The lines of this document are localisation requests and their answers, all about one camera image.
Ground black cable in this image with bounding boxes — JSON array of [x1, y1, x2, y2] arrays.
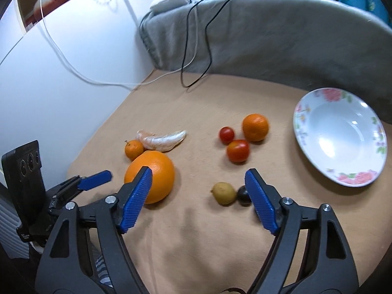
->
[[180, 0, 255, 89]]

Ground small cherry tomato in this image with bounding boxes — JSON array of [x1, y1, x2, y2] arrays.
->
[[219, 126, 235, 145]]

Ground white cable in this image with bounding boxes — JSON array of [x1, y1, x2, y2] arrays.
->
[[38, 0, 200, 91]]

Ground dark grape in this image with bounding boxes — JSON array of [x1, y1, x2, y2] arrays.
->
[[236, 185, 252, 206]]

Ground larger red tomato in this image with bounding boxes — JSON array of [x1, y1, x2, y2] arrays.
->
[[226, 139, 250, 163]]

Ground small mandarin with stem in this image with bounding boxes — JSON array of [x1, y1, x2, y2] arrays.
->
[[124, 139, 144, 161]]

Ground large orange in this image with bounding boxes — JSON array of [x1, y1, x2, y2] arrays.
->
[[123, 149, 176, 205]]

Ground white floral plate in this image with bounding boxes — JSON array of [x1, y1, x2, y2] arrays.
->
[[293, 88, 388, 188]]

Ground yellow-green small fruit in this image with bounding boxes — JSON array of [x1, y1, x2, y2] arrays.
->
[[211, 182, 236, 206]]

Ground black camera box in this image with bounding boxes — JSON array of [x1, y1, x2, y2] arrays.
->
[[1, 140, 52, 245]]

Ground mandarin orange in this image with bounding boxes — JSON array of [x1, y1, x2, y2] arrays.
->
[[242, 113, 269, 142]]

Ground peeled pomelo segment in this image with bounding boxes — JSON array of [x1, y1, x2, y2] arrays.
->
[[136, 130, 187, 152]]

